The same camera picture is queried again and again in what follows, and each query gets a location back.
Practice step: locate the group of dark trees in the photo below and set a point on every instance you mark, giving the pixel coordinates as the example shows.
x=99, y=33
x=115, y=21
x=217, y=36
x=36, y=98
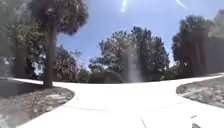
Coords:
x=146, y=56

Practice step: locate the pale concrete path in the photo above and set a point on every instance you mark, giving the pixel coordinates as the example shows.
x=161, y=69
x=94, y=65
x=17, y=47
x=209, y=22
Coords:
x=123, y=100

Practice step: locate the palm tree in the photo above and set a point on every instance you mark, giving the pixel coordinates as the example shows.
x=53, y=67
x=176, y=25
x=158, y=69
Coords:
x=50, y=60

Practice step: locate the group of tall trees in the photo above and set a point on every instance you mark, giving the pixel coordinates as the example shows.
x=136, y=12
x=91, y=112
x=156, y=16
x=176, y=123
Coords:
x=196, y=50

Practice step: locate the bare mulch ground patch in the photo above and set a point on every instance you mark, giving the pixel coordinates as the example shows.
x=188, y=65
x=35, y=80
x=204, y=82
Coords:
x=30, y=103
x=206, y=91

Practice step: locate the group of shaded trees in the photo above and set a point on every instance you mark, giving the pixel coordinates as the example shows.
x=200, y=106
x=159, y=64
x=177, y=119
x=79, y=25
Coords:
x=20, y=43

